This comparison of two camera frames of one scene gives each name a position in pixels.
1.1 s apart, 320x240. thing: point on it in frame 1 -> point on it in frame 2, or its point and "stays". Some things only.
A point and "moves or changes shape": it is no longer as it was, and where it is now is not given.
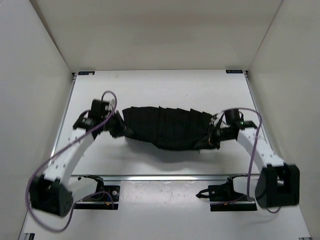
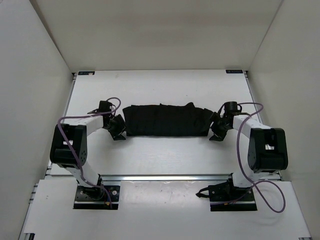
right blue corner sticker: [234, 71] stays
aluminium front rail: [167, 178] stays
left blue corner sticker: [86, 73] stays
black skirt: [166, 128] moves or changes shape
